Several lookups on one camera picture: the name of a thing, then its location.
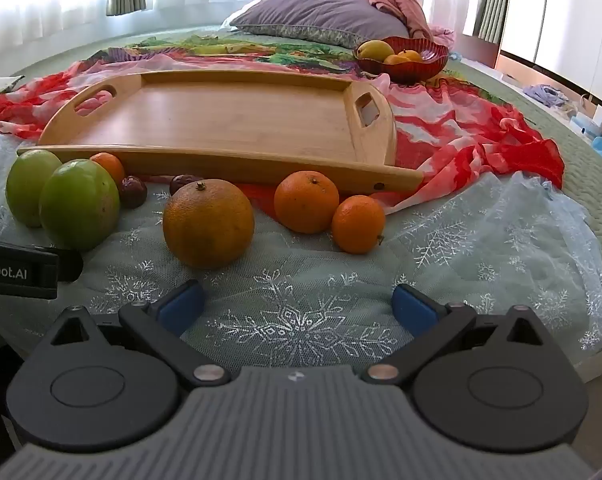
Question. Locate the medium bright orange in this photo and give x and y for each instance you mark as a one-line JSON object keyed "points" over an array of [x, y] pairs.
{"points": [[306, 202]]}

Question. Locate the brownish yellow pear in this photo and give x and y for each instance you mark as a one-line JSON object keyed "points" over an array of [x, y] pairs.
{"points": [[208, 223]]}

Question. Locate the purple pillow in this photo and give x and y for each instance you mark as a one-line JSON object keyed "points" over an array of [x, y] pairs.
{"points": [[321, 15]]}

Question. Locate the brown wooden board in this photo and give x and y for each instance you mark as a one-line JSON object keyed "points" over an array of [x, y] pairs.
{"points": [[481, 50]]}

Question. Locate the small orange in bowl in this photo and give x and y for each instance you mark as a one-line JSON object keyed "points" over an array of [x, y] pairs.
{"points": [[412, 55], [397, 60]]}

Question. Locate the colourful printed cloth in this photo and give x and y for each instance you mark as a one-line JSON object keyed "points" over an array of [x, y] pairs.
{"points": [[231, 50]]}

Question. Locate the white wardrobe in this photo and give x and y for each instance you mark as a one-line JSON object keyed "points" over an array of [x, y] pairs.
{"points": [[566, 10]]}

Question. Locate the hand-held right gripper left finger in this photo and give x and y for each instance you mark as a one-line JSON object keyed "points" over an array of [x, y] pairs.
{"points": [[181, 306]]}

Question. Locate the green apple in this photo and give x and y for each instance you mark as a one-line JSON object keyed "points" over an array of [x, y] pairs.
{"points": [[78, 205], [26, 185]]}

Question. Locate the white pillow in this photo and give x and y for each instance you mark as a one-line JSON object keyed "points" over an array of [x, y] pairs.
{"points": [[236, 19]]}

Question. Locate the red and white scarf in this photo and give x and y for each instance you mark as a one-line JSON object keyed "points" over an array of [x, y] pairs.
{"points": [[456, 125]]}

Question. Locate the purple cloth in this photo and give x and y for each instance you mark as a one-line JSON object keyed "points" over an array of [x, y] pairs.
{"points": [[543, 95]]}

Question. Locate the light blue box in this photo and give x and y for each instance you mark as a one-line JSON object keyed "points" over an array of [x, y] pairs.
{"points": [[585, 125]]}

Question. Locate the dark red date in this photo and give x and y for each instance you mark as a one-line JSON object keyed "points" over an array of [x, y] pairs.
{"points": [[183, 182], [132, 191]]}

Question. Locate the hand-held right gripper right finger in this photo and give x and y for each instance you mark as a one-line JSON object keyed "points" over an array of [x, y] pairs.
{"points": [[416, 310]]}

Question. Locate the red glass bowl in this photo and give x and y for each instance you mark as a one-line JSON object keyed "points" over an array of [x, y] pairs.
{"points": [[416, 70]]}

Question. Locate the small orange tangerine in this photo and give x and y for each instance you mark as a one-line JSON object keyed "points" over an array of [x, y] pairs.
{"points": [[358, 224], [108, 166]]}

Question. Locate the sheer snowflake cloth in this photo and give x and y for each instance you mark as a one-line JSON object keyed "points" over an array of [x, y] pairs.
{"points": [[481, 240]]}

